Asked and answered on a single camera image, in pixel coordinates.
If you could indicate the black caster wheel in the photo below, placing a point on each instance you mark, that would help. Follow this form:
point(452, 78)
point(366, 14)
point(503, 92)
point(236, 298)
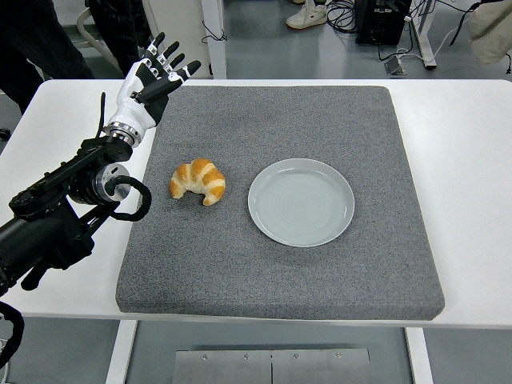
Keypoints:
point(3, 134)

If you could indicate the beige cloth bag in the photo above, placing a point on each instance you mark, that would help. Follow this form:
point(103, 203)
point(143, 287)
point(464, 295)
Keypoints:
point(490, 32)

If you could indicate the white chair frame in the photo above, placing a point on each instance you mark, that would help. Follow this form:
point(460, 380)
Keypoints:
point(81, 22)

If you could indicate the person's leg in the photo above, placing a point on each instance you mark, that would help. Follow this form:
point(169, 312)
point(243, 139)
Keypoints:
point(24, 40)
point(116, 32)

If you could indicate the white upright post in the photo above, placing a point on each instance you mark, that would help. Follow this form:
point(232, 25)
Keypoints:
point(214, 52)

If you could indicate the grey felt mat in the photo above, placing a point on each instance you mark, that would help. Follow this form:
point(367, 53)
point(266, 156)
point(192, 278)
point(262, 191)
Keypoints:
point(280, 280)

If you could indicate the grey round plate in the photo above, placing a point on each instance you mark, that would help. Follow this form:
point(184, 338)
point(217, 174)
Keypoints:
point(300, 208)

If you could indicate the white desk leg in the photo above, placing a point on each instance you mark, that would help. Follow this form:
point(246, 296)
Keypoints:
point(425, 36)

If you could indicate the white cabinet panel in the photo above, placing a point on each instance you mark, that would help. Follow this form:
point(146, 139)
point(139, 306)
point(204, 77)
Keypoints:
point(180, 24)

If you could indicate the white table leg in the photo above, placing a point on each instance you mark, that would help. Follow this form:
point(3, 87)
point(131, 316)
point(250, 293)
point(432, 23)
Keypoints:
point(419, 356)
point(120, 352)

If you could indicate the grey foot pedal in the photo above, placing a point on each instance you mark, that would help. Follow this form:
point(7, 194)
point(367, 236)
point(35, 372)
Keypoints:
point(395, 66)

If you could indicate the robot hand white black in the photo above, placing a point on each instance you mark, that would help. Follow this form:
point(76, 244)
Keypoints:
point(132, 112)

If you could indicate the golden croissant bread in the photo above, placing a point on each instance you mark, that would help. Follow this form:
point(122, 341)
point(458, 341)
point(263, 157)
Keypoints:
point(198, 180)

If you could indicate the person's white shoe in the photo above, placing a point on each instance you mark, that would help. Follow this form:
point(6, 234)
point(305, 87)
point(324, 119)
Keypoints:
point(306, 16)

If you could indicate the black computer tower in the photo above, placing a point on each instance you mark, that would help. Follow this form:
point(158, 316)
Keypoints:
point(380, 20)

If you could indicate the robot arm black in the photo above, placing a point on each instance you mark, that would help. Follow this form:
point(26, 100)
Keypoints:
point(40, 236)

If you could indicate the grey metal plate with screws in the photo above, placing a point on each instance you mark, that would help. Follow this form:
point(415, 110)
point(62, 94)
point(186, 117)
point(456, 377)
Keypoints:
point(240, 366)

